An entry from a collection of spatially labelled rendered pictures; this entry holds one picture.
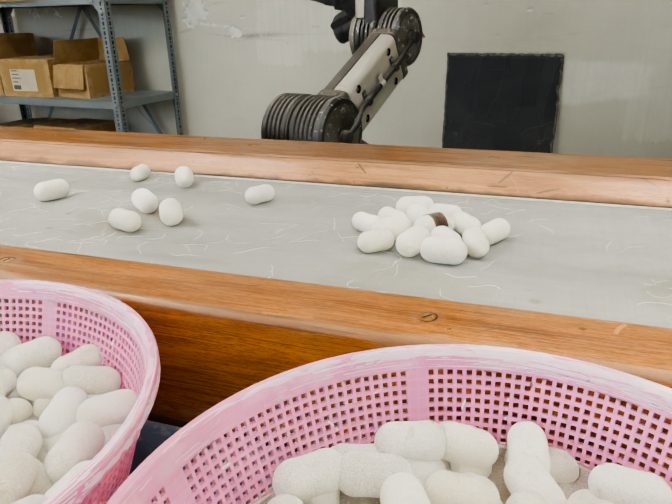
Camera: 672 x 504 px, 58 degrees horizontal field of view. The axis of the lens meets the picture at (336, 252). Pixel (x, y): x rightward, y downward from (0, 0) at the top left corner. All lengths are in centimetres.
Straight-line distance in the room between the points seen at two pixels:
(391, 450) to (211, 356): 14
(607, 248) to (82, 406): 41
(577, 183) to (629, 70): 191
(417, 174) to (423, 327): 36
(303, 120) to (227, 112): 214
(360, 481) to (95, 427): 13
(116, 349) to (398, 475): 18
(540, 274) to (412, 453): 22
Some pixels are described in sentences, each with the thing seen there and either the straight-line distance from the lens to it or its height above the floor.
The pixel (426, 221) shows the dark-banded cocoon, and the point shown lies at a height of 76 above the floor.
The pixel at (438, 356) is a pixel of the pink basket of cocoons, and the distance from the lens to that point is 31.
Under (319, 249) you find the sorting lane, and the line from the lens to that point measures 51.
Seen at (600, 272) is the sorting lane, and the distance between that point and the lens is 49.
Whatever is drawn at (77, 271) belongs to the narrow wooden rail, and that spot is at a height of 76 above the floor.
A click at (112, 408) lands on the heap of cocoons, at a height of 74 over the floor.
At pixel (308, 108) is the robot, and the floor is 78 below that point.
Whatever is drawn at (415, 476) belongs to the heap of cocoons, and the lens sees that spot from 29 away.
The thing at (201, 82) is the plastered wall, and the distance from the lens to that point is 318.
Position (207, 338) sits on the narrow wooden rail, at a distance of 38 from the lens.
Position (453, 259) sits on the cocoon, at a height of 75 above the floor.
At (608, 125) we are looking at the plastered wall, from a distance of 259.
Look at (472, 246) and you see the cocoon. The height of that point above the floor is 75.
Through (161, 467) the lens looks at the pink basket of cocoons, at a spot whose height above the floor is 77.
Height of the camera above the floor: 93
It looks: 22 degrees down
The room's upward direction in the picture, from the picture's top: 1 degrees counter-clockwise
